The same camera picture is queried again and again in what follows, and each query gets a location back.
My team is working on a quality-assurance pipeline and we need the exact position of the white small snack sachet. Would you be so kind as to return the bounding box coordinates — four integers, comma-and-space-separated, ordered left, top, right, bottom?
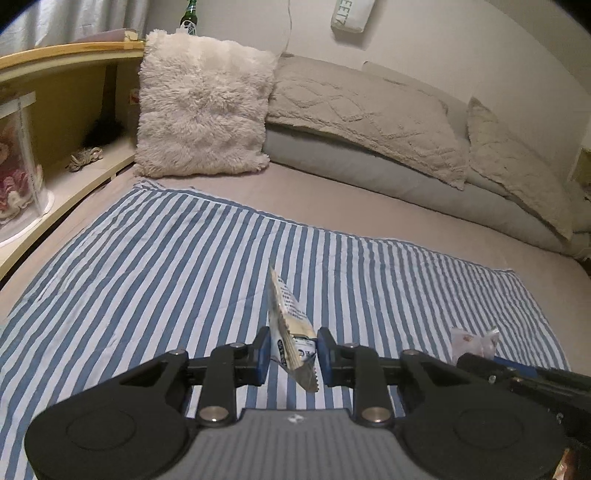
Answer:
267, 268, 318, 393

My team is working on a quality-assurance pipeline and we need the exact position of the small clear candy packet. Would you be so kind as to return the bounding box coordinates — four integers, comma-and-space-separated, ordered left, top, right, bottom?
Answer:
451, 328, 500, 365

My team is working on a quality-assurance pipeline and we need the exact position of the blue striped cloth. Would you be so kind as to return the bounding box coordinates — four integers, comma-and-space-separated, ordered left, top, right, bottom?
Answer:
1, 181, 567, 479

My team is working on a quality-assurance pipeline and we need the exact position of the grey folded duvet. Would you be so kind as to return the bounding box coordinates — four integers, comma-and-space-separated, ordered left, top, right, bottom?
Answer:
264, 64, 590, 259

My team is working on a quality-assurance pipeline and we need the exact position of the right wooden shelf unit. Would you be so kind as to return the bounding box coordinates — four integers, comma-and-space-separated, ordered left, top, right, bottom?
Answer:
569, 147, 591, 191

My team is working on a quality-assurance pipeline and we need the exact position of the beige quilted pillow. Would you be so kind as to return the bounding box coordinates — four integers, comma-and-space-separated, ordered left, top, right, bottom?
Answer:
266, 56, 469, 190

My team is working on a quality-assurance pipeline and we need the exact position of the clear box with doll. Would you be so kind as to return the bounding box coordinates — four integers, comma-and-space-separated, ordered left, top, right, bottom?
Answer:
0, 91, 54, 246

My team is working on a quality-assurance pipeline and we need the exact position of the white fluffy pillow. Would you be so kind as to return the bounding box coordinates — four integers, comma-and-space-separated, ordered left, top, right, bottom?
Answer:
135, 30, 279, 179

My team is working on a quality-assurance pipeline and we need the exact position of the wooden bedside shelf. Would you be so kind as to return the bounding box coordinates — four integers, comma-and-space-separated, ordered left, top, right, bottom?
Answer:
1, 40, 144, 277

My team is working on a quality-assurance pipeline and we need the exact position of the green glass bottle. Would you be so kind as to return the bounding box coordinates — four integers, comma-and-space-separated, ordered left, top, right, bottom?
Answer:
179, 0, 198, 36

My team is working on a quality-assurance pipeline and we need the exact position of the white hanging pouch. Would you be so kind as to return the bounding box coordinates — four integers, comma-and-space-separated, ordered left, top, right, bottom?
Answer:
331, 0, 376, 34

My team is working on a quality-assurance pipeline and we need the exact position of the coiled rope on shelf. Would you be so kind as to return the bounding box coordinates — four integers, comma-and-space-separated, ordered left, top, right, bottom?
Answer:
66, 146, 105, 173

